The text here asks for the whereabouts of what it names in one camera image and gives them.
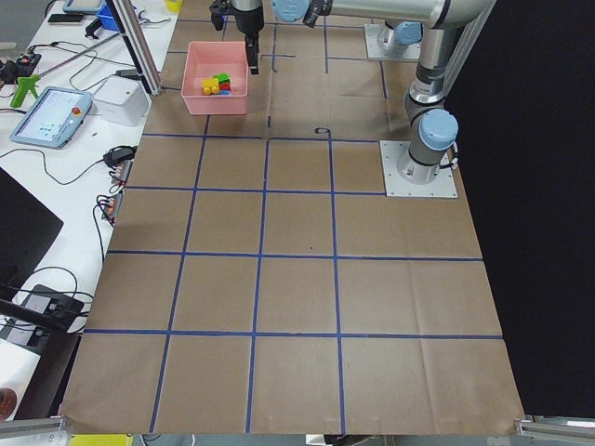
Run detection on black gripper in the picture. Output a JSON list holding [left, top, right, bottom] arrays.
[[231, 0, 264, 74]]

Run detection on green block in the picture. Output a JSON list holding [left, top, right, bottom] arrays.
[[213, 72, 231, 84]]

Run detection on yellow block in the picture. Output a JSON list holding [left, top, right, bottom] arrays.
[[201, 77, 220, 96]]

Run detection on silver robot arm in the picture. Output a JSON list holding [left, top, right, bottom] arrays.
[[377, 20, 423, 61], [271, 0, 493, 185]]

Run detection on pink plastic box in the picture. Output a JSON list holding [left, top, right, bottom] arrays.
[[181, 42, 249, 115]]

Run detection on yellow tape roll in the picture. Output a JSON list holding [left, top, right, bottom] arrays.
[[164, 0, 183, 14]]

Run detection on black power adapter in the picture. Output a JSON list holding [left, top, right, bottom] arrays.
[[115, 70, 139, 80]]

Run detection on white square device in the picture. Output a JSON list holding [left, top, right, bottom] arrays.
[[93, 75, 150, 126]]

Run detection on blue storage bin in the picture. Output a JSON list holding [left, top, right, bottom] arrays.
[[96, 4, 119, 32]]

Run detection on teach pendant tablet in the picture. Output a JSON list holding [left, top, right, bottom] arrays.
[[9, 86, 93, 150]]

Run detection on grabber reach tool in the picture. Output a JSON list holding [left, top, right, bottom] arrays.
[[10, 33, 121, 109]]

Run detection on black laptop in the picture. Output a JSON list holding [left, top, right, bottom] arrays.
[[1, 169, 63, 295]]

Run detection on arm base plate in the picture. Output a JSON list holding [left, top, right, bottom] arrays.
[[379, 140, 458, 199], [364, 21, 423, 62]]

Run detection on aluminium frame post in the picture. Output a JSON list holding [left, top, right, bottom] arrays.
[[106, 0, 162, 97]]

